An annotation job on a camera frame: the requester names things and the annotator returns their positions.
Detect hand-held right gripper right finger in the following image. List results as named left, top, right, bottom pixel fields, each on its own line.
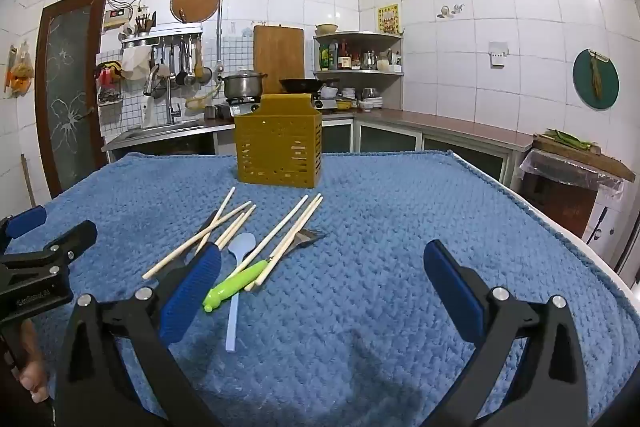
left=420, top=239, right=592, bottom=427

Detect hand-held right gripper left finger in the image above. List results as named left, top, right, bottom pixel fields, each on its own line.
left=54, top=243, right=223, bottom=427

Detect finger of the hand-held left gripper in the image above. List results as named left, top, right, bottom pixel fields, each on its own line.
left=30, top=220, right=99, bottom=276
left=0, top=205, right=48, bottom=254

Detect green handled metal fork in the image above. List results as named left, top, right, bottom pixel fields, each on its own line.
left=202, top=228, right=329, bottom=313

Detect pile of wooden chopsticks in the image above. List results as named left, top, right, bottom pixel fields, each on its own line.
left=142, top=187, right=325, bottom=293

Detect yellow perforated utensil holder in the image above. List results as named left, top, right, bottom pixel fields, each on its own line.
left=234, top=94, right=324, bottom=188

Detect row of hanging kitchen utensils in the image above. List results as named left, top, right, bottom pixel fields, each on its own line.
left=150, top=38, right=213, bottom=88

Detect person's left hand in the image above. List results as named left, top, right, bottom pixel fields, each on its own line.
left=12, top=321, right=51, bottom=404

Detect light blue plastic spoon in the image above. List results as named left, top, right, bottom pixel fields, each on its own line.
left=225, top=233, right=257, bottom=354

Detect blue knitted blanket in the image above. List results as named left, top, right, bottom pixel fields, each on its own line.
left=0, top=150, right=640, bottom=427

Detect brown door with frosted glass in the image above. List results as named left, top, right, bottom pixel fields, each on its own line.
left=36, top=0, right=110, bottom=198

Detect steel sink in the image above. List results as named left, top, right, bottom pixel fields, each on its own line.
left=120, top=119, right=208, bottom=140

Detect brown cabinet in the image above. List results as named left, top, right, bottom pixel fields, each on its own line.
left=519, top=172, right=601, bottom=239

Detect orange mesh bag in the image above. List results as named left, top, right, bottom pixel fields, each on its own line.
left=5, top=44, right=36, bottom=98

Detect steel faucet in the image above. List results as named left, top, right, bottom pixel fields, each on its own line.
left=143, top=64, right=182, bottom=126

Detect red hanging scrubber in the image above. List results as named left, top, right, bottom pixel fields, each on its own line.
left=96, top=61, right=124, bottom=86

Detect glass door counter cabinet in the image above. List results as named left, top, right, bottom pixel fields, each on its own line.
left=107, top=117, right=516, bottom=188

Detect clear plastic sheet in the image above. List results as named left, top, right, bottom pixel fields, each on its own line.
left=519, top=150, right=626, bottom=200

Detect brown kitchen counter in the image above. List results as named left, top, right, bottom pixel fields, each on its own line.
left=102, top=109, right=536, bottom=153

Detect white hanging cloth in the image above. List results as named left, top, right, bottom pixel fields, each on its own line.
left=121, top=47, right=153, bottom=80

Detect thick wooden chopping block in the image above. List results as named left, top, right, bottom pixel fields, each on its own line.
left=531, top=134, right=637, bottom=183

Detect green vegetables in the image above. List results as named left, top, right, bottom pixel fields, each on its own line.
left=545, top=128, right=601, bottom=150

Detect stack of white bowls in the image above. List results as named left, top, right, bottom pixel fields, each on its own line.
left=320, top=86, right=386, bottom=113

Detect steel cooking pot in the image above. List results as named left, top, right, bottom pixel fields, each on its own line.
left=221, top=71, right=268, bottom=102

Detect beige power strip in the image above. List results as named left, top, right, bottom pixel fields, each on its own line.
left=103, top=7, right=132, bottom=30

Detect knife holder with knives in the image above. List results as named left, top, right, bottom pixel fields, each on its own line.
left=135, top=9, right=157, bottom=36

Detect steel gas stove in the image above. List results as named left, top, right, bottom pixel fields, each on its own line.
left=220, top=96, right=339, bottom=120

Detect black wok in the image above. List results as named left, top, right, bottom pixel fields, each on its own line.
left=279, top=78, right=341, bottom=96

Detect green round cutting board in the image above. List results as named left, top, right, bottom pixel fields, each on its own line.
left=573, top=49, right=620, bottom=110

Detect wooden cutting board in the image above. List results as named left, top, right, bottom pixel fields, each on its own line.
left=253, top=25, right=305, bottom=96

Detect hanging brush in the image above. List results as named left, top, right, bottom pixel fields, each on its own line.
left=587, top=51, right=612, bottom=100

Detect row of sauce bottles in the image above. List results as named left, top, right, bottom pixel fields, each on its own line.
left=319, top=39, right=362, bottom=72

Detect steel wall rack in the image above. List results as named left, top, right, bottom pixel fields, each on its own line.
left=120, top=26, right=204, bottom=48

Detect corner wall shelf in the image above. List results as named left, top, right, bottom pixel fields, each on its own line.
left=313, top=31, right=405, bottom=94

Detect white wall socket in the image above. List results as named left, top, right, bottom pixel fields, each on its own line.
left=488, top=41, right=510, bottom=68

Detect wall stickers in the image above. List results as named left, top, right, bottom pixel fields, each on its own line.
left=436, top=2, right=467, bottom=20

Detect yellow wall picture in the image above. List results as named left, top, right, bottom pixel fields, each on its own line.
left=376, top=4, right=400, bottom=34

